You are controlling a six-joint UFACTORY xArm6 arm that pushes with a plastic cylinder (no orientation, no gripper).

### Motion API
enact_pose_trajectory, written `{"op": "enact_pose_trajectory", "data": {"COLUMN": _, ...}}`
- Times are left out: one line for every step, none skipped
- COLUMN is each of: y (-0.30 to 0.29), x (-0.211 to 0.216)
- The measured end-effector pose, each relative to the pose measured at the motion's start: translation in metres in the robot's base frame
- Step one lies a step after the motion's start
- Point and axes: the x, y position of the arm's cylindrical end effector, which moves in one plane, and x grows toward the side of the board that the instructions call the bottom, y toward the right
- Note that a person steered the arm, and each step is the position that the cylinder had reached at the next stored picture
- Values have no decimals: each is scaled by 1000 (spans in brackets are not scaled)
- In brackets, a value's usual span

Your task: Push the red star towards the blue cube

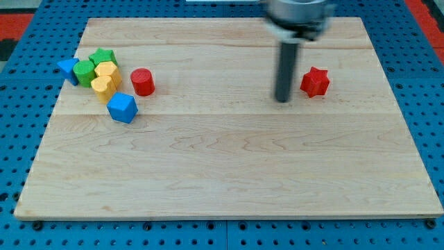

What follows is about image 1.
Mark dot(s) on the green star block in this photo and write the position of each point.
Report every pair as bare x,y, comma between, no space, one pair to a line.
102,55

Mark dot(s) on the blue triangle block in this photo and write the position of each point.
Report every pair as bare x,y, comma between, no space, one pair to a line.
67,69

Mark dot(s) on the red cylinder block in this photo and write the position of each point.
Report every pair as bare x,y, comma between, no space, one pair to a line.
143,83

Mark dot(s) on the yellow hexagon block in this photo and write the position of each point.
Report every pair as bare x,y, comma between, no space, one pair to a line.
108,68

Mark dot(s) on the red star block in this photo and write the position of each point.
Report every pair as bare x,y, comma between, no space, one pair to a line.
315,82

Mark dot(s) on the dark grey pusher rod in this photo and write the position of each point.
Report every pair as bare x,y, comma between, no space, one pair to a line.
288,54

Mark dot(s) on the blue cube block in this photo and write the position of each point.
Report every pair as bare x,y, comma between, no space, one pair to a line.
122,107

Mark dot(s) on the light wooden board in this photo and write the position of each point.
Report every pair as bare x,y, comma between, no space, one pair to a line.
212,143

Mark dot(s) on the green cylinder block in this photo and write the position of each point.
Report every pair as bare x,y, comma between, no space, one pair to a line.
84,72

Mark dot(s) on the silver round end effector mount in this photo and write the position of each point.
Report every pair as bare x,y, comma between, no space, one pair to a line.
296,21

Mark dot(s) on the yellow heart block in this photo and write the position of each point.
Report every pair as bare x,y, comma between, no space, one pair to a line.
104,88

